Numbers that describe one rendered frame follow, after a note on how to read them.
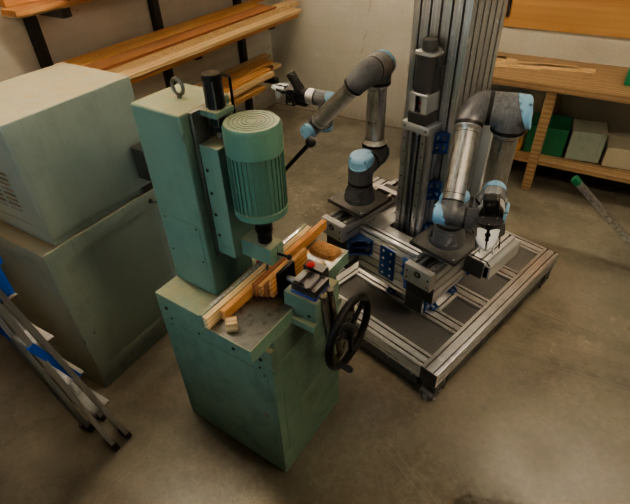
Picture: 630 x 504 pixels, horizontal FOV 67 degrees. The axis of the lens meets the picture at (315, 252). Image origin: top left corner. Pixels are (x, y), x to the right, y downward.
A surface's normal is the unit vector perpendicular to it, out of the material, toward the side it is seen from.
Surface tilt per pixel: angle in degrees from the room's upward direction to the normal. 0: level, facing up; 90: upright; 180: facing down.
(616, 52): 90
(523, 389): 0
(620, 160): 90
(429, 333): 0
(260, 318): 0
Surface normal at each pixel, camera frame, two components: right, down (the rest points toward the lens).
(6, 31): 0.86, 0.29
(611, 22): -0.51, 0.55
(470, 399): -0.03, -0.79
